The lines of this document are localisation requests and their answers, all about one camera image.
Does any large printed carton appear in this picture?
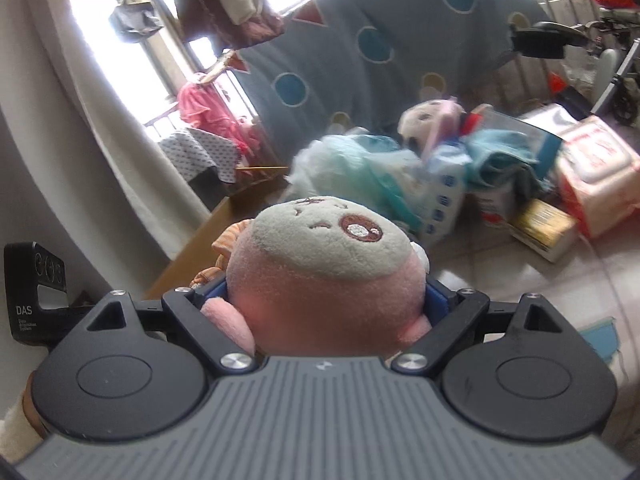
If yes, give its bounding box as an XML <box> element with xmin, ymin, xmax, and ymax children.
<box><xmin>476</xmin><ymin>107</ymin><xmax>562</xmax><ymax>179</ymax></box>

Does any yellow book box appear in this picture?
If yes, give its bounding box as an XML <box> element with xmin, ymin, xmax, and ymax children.
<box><xmin>509</xmin><ymin>198</ymin><xmax>579</xmax><ymax>263</ymax></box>

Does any pink wet wipes pack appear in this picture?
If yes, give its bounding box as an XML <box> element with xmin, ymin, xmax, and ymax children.
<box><xmin>556</xmin><ymin>116</ymin><xmax>639</xmax><ymax>240</ymax></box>

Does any white panda plush toy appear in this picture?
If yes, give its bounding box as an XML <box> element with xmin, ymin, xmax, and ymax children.
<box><xmin>398</xmin><ymin>99</ymin><xmax>485</xmax><ymax>162</ymax></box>

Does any white curtain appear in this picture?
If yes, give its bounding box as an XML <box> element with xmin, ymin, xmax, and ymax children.
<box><xmin>27</xmin><ymin>0</ymin><xmax>208</xmax><ymax>258</ymax></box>

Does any white plastic bag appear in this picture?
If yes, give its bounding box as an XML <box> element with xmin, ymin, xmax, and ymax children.
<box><xmin>283</xmin><ymin>131</ymin><xmax>431</xmax><ymax>234</ymax></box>

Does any blue dotted quilt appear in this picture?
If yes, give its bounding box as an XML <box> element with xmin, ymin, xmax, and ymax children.
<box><xmin>235</xmin><ymin>0</ymin><xmax>546</xmax><ymax>159</ymax></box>

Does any brown hanging garment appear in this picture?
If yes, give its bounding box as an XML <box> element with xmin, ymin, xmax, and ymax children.
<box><xmin>174</xmin><ymin>0</ymin><xmax>284</xmax><ymax>51</ymax></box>

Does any polka dot cloth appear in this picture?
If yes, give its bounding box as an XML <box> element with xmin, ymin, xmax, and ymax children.
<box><xmin>158</xmin><ymin>128</ymin><xmax>241</xmax><ymax>184</ymax></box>

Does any pink round plush doll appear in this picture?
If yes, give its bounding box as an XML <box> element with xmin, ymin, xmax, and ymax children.
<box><xmin>193</xmin><ymin>196</ymin><xmax>432</xmax><ymax>358</ymax></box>

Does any pink hanging garment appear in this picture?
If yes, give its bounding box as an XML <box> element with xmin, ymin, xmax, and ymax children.
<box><xmin>177</xmin><ymin>82</ymin><xmax>259</xmax><ymax>155</ymax></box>

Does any blue tissue pack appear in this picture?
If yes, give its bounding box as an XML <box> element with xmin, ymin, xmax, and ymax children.
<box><xmin>420</xmin><ymin>142</ymin><xmax>471</xmax><ymax>247</ymax></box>

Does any cardboard box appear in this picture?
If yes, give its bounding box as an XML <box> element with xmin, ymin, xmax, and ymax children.
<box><xmin>143</xmin><ymin>167</ymin><xmax>288</xmax><ymax>300</ymax></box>

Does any teal knitted cloth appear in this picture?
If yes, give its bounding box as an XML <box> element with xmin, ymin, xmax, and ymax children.
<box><xmin>462</xmin><ymin>129</ymin><xmax>544</xmax><ymax>198</ymax></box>

